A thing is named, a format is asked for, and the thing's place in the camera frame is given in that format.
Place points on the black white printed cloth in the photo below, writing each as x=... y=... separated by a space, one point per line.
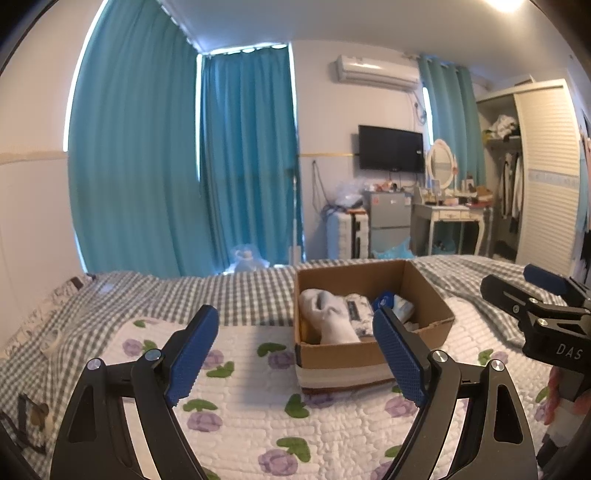
x=69 y=286

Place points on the white blue packet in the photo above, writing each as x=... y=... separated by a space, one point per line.
x=406 y=313

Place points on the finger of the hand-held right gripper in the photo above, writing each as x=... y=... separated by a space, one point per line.
x=545 y=279
x=503 y=293

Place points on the hanging clothes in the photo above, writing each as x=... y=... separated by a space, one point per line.
x=510 y=194

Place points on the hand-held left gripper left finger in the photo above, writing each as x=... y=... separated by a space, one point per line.
x=191 y=355

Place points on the white suitcase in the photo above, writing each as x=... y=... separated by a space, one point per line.
x=344 y=235

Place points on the grey small fridge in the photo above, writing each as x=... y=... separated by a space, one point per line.
x=385 y=212

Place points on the white oval mirror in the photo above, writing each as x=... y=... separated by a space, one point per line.
x=441 y=161

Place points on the white air conditioner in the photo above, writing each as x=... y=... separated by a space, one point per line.
x=374 y=71

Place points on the wide teal curtain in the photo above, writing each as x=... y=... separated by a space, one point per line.
x=134 y=161

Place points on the floral quilted mat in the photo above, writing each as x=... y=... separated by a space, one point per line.
x=277 y=415

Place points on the white dressing table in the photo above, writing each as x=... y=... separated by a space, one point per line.
x=443 y=213

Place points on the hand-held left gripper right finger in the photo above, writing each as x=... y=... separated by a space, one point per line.
x=399 y=360

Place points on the folded clothes pile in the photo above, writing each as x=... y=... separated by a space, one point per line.
x=503 y=124

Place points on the person's right hand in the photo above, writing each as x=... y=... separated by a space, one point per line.
x=555 y=397

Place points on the clear plastic bag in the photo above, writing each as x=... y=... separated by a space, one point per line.
x=348 y=194

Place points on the white sock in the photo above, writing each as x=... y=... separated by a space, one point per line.
x=323 y=318

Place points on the narrow teal curtain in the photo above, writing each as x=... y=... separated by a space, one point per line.
x=450 y=115

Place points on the white louvred wardrobe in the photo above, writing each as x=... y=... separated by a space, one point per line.
x=549 y=184

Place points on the grey checked bedsheet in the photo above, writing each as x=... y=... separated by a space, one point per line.
x=138 y=295

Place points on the white tissue packet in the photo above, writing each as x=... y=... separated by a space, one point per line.
x=358 y=310

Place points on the black wall television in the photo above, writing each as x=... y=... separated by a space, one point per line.
x=390 y=147

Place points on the cardboard box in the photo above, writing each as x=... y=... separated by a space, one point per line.
x=341 y=364

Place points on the blue plastic bag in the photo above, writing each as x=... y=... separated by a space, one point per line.
x=392 y=251

